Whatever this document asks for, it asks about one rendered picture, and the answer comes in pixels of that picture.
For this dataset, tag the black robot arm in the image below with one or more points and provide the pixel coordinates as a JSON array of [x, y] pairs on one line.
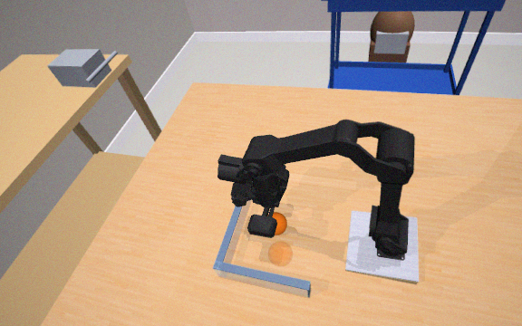
[[265, 158]]

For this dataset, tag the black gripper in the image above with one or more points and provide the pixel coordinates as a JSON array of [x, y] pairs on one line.
[[265, 225]]

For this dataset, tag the clear low walls forming corner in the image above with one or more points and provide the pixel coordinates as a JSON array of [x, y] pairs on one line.
[[246, 279]]

